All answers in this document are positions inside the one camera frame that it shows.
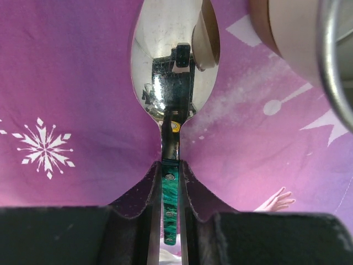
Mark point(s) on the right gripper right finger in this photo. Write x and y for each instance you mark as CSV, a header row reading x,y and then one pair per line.
x,y
212,232

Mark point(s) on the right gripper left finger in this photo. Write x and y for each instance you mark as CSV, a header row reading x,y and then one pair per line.
x,y
127,231

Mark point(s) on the purple printed placemat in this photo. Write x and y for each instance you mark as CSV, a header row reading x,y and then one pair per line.
x,y
73,132

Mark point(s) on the spoon with green handle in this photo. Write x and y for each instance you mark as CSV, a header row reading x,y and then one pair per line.
x,y
174,62

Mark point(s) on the metal cup with wood band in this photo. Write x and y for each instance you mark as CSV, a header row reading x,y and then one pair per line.
x,y
315,39

